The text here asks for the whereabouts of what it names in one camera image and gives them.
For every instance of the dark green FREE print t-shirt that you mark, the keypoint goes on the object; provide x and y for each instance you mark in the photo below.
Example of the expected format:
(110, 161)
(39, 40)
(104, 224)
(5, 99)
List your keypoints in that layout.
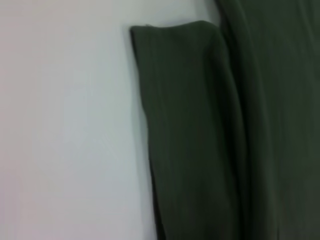
(225, 125)

